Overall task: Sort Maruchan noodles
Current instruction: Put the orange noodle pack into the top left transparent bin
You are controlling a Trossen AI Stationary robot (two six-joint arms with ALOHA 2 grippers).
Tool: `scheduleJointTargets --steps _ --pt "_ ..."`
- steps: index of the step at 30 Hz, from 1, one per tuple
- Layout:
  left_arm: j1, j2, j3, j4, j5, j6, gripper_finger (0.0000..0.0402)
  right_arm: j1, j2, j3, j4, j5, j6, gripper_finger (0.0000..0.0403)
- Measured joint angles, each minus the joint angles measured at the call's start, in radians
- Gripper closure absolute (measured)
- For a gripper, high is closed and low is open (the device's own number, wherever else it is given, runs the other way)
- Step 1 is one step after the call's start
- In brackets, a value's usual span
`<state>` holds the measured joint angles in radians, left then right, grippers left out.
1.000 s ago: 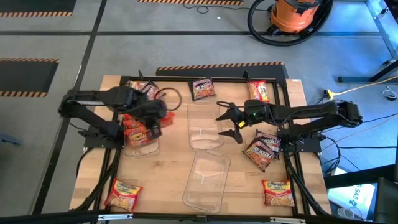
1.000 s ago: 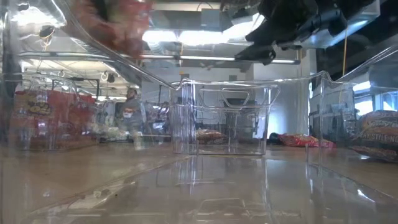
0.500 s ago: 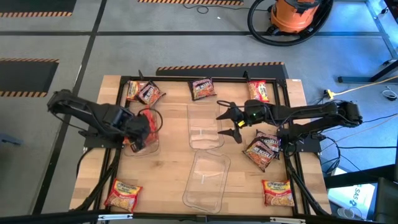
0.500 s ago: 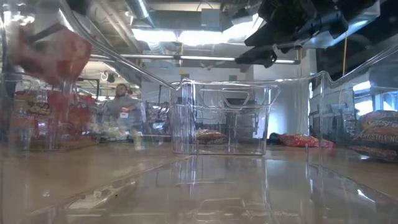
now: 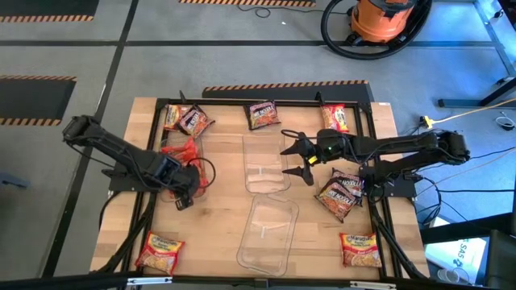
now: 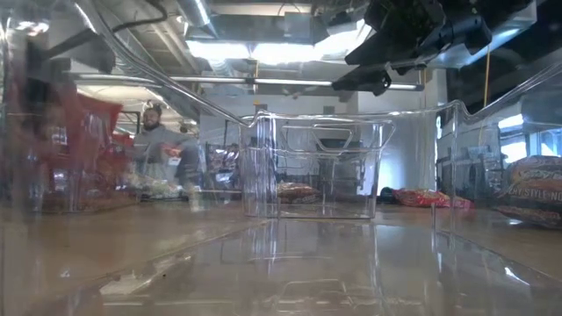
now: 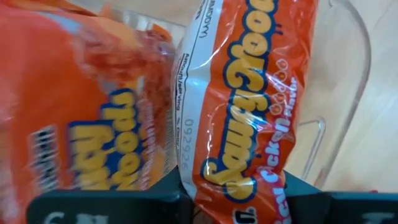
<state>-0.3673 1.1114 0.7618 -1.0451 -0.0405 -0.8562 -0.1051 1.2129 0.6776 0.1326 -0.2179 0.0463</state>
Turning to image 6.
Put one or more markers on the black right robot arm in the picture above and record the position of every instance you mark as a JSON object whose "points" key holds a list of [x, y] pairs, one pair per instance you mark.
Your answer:
{"points": [[509, 5]]}

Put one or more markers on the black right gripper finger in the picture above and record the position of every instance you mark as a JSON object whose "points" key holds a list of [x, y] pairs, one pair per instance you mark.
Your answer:
{"points": [[364, 81], [395, 50]]}

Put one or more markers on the person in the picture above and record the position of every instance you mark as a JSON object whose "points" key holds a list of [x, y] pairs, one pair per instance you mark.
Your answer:
{"points": [[153, 140]]}

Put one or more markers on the silver round duct pipe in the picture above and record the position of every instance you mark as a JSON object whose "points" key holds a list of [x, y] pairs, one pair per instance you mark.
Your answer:
{"points": [[195, 17]]}

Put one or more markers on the silver rectangular air duct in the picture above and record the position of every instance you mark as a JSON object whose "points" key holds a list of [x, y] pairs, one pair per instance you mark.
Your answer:
{"points": [[483, 52]]}

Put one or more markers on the long ceiling light bar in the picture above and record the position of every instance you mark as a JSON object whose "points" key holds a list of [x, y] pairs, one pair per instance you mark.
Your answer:
{"points": [[285, 81]]}

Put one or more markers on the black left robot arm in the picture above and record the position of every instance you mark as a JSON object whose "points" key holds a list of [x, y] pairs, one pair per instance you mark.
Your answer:
{"points": [[79, 55]]}

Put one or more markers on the ramen packets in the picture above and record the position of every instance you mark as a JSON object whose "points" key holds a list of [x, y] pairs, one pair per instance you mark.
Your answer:
{"points": [[533, 197]]}

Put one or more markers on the black white patterned fabric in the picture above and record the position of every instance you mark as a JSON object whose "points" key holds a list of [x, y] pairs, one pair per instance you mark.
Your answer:
{"points": [[221, 164]]}

